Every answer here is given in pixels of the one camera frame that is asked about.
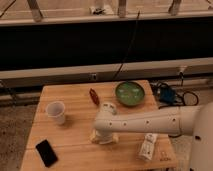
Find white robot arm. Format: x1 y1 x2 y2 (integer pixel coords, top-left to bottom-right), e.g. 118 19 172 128
94 102 213 171

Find black hanging cable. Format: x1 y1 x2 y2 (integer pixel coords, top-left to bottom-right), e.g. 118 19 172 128
111 10 141 81

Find black smartphone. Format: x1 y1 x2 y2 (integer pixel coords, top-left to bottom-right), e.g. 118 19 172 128
36 140 58 167

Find blue device on floor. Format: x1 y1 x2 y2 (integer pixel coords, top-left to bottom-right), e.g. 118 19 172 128
159 87 175 104

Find black cables on floor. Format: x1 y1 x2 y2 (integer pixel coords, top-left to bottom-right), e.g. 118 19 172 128
150 71 200 111

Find green ceramic bowl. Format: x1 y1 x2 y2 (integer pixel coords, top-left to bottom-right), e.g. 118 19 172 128
115 81 145 107

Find small white plastic bottle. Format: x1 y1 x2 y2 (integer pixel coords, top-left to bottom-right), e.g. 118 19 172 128
138 133 158 161

